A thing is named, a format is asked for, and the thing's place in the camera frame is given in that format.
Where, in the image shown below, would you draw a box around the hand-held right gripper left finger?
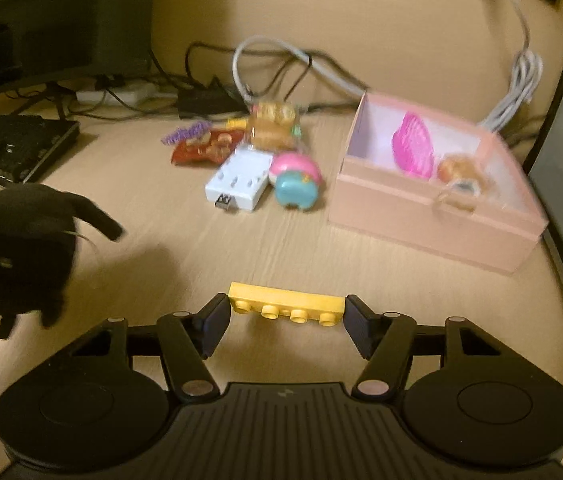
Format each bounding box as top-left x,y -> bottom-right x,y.
56,293 -> 232,404

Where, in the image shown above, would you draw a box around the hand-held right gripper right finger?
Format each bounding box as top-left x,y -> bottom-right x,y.
343,294 -> 513,404

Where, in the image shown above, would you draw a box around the yellow toy brick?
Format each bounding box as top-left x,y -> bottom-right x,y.
228,282 -> 346,330

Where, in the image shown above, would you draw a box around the pink storage box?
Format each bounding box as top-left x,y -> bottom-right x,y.
328,91 -> 549,275

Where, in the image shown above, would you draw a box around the white adapter block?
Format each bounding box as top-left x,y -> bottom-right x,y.
205,144 -> 273,213

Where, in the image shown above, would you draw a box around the pink and teal pig toy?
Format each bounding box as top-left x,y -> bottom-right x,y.
268,151 -> 323,209

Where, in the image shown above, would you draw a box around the red snack packet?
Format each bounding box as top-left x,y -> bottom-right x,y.
170,128 -> 245,167

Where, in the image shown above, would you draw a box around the clear bread packet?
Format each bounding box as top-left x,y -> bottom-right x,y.
246,101 -> 303,152

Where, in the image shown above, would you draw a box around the black cloth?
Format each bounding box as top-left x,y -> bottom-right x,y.
0,182 -> 127,341

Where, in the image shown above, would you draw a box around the round bun packet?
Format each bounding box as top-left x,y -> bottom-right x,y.
435,154 -> 493,196

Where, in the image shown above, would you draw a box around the pink shell toy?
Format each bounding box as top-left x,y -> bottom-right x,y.
392,111 -> 436,180

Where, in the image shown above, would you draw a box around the purple fuzzy toy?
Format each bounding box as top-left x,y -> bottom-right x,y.
162,121 -> 211,145

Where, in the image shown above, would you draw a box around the black power adapter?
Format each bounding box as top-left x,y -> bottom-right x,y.
178,87 -> 242,117

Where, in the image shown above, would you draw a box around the white power strip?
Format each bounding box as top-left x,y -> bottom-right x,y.
76,82 -> 156,107

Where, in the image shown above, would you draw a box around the black keyboard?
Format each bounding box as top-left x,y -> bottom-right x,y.
0,114 -> 81,184

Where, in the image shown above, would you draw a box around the black computer monitor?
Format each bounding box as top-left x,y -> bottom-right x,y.
0,0 -> 156,113

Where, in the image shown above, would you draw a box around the tangled black cables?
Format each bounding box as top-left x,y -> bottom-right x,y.
49,42 -> 362,121

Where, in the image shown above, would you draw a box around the white bundled cable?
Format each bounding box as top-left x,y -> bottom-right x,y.
479,0 -> 545,135

